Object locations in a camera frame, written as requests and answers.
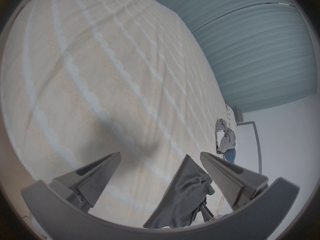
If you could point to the grey bedside table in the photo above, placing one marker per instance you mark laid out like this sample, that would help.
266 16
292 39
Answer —
238 114

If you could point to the black T-shirt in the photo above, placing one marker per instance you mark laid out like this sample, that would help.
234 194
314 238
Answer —
182 196

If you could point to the blue-green curtain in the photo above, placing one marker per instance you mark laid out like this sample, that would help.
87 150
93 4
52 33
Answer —
262 59
200 4

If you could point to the white garment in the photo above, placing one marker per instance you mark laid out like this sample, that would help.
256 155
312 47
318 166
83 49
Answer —
220 136

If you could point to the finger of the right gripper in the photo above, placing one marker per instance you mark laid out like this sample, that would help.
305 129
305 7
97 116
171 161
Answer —
206 212

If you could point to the white printed pillow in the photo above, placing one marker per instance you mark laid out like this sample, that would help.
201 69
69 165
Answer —
231 119

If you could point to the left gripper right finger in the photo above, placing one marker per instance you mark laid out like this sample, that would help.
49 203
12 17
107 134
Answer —
237 184

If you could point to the bed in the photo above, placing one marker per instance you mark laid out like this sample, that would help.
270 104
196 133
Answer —
100 84

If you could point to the dark blue garment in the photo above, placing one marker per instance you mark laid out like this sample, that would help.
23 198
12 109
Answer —
231 155

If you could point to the grey knitted garment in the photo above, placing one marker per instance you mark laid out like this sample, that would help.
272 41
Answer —
230 139

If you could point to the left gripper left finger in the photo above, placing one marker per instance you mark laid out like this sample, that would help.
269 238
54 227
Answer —
90 184

